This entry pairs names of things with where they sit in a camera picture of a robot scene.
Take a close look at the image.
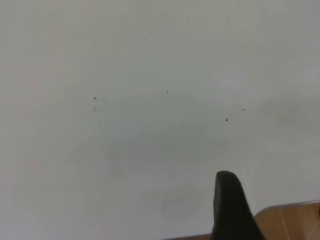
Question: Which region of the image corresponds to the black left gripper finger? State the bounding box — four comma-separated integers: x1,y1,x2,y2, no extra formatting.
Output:
212,171,265,240

